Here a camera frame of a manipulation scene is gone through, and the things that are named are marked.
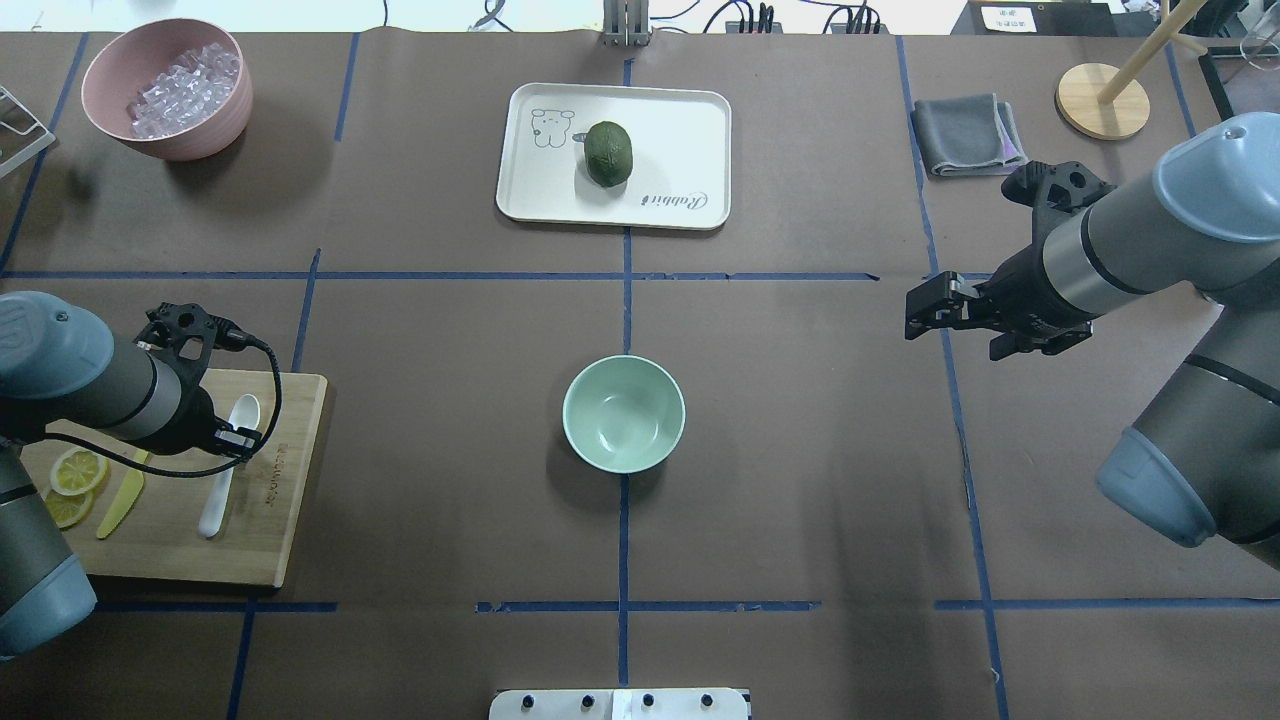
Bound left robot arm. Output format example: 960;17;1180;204
1;291;269;660

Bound white pillar mount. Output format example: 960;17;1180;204
488;687;753;719

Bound black box with label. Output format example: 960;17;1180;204
950;1;1119;37

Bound wooden mug tree stand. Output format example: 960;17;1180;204
1053;1;1207;141

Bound cream rabbit tray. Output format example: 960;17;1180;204
495;83;732;231

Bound white plastic spoon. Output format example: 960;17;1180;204
197;395;261;539

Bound bamboo cutting board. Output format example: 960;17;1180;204
61;373;330;588

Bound clear ice cubes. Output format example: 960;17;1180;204
127;42;244;140

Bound green avocado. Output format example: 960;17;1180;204
582;120;635;188

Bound lower lemon slice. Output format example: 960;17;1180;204
44;489;97;530

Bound upper lemon slice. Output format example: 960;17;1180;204
49;448;110;497

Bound yellow plastic knife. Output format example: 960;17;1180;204
95;450;151;541

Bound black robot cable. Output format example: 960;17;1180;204
40;331;284;479

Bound grey folded cloth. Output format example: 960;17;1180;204
911;94;1030;177

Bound aluminium frame post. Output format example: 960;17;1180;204
602;0;652;47

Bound pink bowl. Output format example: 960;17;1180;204
81;19;253;161

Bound mint green bowl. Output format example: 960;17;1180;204
561;354;687;475

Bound lemon slice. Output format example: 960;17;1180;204
44;489;97;530
49;448;110;497

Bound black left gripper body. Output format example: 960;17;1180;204
134;304;262;459

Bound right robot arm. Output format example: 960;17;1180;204
902;111;1279;568

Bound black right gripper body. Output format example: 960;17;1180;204
979;161;1115;338

